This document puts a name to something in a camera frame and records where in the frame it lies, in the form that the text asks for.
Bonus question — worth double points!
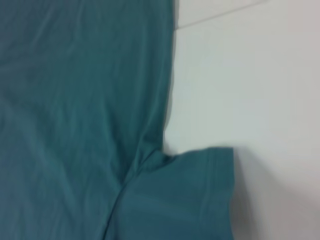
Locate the blue t-shirt with white print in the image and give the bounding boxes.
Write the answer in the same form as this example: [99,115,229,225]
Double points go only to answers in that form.
[0,0,237,240]

